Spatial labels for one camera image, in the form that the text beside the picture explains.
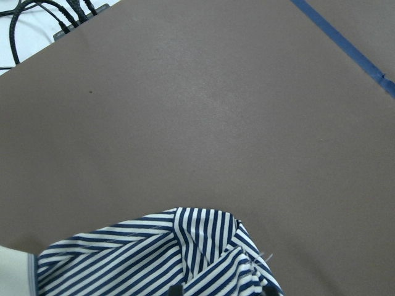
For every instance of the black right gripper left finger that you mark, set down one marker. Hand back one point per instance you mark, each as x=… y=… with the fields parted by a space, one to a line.
x=175 y=290

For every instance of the blue white striped polo shirt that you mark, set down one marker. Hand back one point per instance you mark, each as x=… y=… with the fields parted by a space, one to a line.
x=207 y=251

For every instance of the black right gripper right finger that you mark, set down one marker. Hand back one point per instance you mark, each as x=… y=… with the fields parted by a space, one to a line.
x=270 y=291

